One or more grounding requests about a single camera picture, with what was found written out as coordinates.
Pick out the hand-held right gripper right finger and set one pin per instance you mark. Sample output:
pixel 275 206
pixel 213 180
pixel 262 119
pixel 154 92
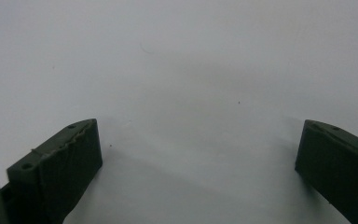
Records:
pixel 345 168

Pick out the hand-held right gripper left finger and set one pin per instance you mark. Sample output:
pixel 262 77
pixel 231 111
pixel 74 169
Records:
pixel 59 174

